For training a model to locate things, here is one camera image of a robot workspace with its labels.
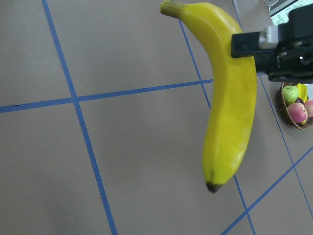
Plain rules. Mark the green pear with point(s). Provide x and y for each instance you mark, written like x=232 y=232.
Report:
x=290 y=94

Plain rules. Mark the brown paper table cover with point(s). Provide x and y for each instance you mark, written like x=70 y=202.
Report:
x=103 y=110

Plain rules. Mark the red apple upper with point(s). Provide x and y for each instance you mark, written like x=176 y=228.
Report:
x=298 y=112

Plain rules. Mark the red apple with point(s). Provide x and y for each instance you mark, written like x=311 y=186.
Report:
x=298 y=112
x=309 y=107

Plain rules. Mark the yellow banana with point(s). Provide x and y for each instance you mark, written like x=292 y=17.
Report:
x=234 y=89

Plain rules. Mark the woven fruit basket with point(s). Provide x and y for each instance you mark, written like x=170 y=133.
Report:
x=283 y=111

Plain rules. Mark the yellow starfruit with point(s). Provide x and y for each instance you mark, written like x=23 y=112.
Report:
x=303 y=91

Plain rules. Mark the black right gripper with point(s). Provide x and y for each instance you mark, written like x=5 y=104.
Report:
x=284 y=52

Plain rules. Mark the red apple lower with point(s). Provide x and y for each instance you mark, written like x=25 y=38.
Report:
x=309 y=107

